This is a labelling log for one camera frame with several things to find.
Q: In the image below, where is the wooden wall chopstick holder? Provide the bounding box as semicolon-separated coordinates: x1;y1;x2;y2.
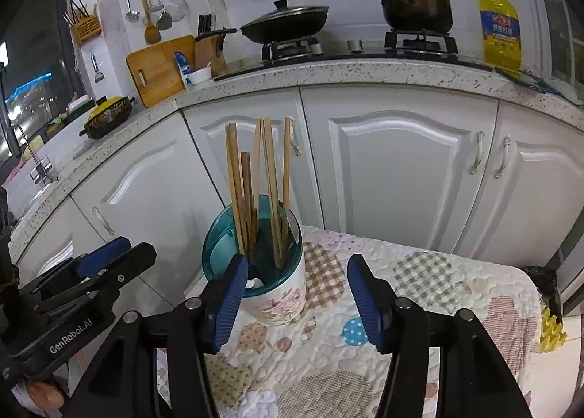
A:
62;0;102;47

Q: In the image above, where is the yellow lidded black casserole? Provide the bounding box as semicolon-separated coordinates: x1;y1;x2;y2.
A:
79;97;134;140

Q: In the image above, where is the yellow cooking oil bottle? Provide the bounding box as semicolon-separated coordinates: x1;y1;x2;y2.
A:
479;0;522;71

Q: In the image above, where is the blue white packet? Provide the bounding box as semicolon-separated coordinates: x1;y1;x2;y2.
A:
174;51;191;89

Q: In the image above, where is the hanging mesh strainer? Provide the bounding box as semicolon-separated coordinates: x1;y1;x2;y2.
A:
165;0;188;23

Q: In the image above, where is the chrome sink faucet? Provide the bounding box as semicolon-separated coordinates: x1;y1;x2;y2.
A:
15;124;58;186

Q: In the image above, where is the hanging wooden spatula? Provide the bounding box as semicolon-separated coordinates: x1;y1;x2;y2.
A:
141;0;161;45

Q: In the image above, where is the dark stock pot with lid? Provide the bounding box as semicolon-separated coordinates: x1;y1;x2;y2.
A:
380;0;453;34

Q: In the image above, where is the black gas stove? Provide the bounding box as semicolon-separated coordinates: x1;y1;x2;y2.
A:
214;30;493;81

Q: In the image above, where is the white gloved left hand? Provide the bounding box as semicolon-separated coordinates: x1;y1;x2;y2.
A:
11;380;65;416

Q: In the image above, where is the white ceramic soup spoon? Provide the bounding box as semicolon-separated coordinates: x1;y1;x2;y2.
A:
246;277;263;289

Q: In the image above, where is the teal rimmed floral utensil holder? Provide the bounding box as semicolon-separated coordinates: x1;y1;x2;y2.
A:
202;195;307;325

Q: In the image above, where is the patchwork quilted table cloth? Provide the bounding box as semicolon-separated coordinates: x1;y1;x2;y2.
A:
154;224;545;418

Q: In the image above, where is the black wok with lid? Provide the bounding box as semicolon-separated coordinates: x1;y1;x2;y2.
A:
195;0;329;45

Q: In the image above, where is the wooden handled fork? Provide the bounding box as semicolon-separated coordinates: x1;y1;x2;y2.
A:
241;151;257;261

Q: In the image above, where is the hanging metal ladle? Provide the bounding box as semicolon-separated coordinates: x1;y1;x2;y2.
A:
125;0;139;23

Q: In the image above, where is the wooden knife block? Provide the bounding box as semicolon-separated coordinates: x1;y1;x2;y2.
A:
195;14;230;77

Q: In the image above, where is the wooden cutting board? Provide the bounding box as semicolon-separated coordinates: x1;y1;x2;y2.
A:
126;35;195;108

